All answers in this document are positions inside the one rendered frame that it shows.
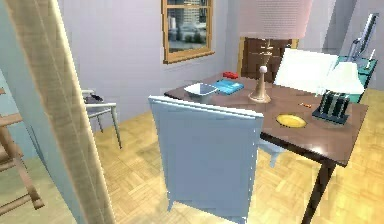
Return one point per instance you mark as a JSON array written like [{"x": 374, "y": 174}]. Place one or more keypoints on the white square bowl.
[{"x": 200, "y": 89}]

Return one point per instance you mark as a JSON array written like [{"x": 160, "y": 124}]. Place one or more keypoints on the pale blue chair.
[{"x": 206, "y": 153}]

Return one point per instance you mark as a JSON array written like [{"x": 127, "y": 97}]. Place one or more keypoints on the blue book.
[{"x": 228, "y": 86}]

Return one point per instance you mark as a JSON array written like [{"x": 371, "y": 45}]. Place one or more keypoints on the small red box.
[{"x": 230, "y": 75}]

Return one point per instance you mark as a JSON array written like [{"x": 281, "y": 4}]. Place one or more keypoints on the wooden framed window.
[{"x": 187, "y": 30}]

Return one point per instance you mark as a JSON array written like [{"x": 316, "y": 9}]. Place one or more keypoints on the dark brown wooden cabinet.
[{"x": 261, "y": 60}]

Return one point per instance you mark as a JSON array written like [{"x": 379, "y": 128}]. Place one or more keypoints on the small grey side table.
[{"x": 100, "y": 108}]

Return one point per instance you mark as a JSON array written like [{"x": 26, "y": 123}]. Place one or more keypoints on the yellow plate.
[{"x": 291, "y": 120}]

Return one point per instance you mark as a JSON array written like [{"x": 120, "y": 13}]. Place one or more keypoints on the black remote control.
[{"x": 93, "y": 98}]

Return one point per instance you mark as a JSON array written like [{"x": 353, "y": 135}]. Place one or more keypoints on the dark brown wooden table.
[{"x": 300, "y": 133}]

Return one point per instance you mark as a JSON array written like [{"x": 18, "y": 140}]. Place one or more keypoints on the small orange pencil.
[{"x": 305, "y": 105}]

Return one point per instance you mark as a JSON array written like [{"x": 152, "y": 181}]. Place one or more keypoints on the table lamp with pink shade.
[{"x": 268, "y": 23}]

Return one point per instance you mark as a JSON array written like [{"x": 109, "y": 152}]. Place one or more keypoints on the teal desk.
[{"x": 361, "y": 71}]

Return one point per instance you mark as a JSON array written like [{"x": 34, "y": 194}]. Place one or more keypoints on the white candle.
[{"x": 370, "y": 58}]

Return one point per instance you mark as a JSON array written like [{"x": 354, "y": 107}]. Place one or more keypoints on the grey flat monitor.
[{"x": 365, "y": 35}]

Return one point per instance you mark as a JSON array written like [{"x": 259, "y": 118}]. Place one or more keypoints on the light wooden door frame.
[{"x": 63, "y": 113}]

